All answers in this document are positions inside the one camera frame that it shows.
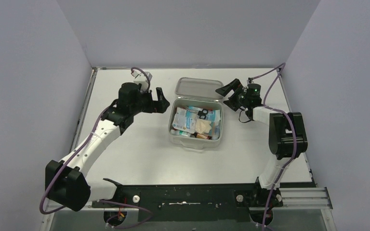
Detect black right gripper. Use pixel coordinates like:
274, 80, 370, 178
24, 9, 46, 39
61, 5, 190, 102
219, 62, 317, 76
217, 79, 251, 112

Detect blue mask packet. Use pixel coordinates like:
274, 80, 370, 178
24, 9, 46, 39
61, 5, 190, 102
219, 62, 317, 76
185, 106, 221, 123

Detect grey storage box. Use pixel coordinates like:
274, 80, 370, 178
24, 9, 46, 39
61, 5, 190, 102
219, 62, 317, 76
169, 77, 224, 150

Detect white plastic bottle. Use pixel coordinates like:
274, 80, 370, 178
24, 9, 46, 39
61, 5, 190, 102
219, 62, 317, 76
170, 129, 192, 137

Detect black handled scissors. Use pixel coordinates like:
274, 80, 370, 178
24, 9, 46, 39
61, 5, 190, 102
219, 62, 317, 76
191, 109, 209, 119

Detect brown bottle orange cap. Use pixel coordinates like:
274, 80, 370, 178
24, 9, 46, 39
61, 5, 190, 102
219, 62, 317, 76
194, 133, 211, 140

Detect white blue label packet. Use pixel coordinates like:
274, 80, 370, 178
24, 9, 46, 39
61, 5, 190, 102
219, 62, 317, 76
172, 107, 197, 133

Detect beige gauze packet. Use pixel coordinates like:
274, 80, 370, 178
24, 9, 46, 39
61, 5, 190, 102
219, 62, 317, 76
195, 119, 212, 134

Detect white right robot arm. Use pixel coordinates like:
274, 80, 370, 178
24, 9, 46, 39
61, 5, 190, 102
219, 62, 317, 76
215, 78, 308, 206

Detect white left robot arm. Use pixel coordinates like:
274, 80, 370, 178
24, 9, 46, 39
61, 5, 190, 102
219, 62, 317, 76
40, 82, 170, 214

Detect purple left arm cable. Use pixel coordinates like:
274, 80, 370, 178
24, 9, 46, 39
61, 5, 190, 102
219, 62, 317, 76
39, 67, 151, 215

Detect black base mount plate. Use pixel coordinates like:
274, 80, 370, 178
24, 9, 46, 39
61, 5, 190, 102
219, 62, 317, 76
92, 182, 283, 225

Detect aluminium frame rail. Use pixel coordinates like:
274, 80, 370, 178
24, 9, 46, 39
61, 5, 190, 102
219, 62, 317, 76
274, 187, 333, 210

